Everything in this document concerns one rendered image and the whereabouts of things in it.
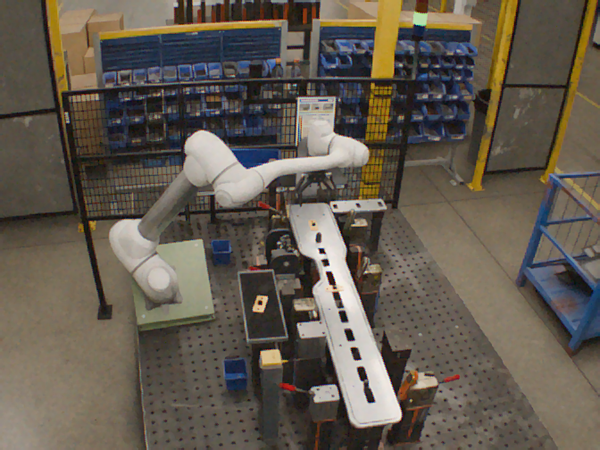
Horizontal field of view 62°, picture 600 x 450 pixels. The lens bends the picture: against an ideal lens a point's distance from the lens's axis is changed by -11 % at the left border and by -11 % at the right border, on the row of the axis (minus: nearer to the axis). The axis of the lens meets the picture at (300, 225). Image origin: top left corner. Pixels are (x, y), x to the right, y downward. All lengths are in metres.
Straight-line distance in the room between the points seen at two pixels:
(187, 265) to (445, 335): 1.25
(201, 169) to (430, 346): 1.31
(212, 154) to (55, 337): 2.06
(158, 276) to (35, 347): 1.56
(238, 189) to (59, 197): 2.69
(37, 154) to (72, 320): 1.31
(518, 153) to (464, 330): 3.03
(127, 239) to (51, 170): 2.11
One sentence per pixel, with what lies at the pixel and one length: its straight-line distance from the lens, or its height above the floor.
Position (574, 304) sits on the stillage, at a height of 0.16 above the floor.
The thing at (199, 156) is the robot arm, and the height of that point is 1.59.
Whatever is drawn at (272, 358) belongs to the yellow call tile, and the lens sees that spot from 1.87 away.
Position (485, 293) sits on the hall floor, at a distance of 4.15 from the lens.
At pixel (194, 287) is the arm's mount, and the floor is 0.83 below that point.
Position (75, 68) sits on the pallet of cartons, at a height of 0.63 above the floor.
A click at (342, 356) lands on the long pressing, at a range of 2.11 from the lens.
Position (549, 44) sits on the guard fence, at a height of 1.46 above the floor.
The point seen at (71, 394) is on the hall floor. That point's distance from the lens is 3.39.
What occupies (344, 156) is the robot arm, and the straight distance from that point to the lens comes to 2.36.
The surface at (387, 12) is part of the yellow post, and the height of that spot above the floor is 1.92.
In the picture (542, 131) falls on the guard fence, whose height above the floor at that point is 0.57.
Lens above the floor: 2.55
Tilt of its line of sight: 35 degrees down
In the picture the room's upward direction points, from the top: 3 degrees clockwise
